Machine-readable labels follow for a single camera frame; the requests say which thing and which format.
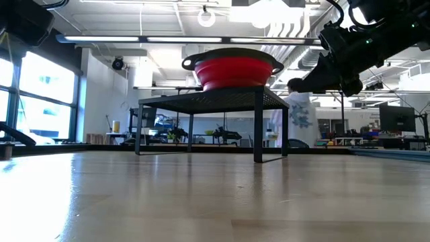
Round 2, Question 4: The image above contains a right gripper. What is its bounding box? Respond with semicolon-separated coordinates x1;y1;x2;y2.
295;22;384;98

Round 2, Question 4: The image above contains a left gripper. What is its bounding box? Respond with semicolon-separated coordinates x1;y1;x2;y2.
0;0;55;48

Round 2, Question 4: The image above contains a red collapsible colander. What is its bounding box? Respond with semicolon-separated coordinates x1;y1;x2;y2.
181;47;285;92

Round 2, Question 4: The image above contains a person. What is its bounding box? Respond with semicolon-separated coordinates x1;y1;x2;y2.
270;77;320;149

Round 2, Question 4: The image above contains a large glass window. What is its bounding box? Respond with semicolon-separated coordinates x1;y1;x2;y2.
0;50;81;143

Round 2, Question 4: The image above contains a black computer monitor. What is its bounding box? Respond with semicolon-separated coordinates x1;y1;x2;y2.
379;104;417;132

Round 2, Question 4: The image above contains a black perforated metal shelf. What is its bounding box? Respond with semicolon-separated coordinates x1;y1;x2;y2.
134;85;291;165

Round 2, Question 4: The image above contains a long ceiling light strip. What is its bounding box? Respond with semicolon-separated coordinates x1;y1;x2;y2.
55;34;323;46

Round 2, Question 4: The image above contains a silver ventilation duct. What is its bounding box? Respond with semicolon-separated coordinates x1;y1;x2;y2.
297;0;350;70

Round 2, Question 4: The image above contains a white hanging ring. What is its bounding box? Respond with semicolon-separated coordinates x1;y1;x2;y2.
197;9;217;28

